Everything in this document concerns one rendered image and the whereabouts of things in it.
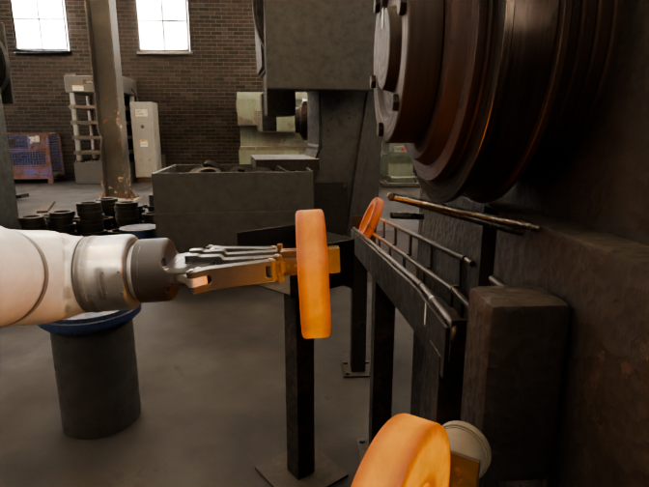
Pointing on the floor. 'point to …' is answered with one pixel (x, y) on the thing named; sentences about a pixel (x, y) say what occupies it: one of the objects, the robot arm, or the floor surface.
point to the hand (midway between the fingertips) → (310, 260)
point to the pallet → (92, 217)
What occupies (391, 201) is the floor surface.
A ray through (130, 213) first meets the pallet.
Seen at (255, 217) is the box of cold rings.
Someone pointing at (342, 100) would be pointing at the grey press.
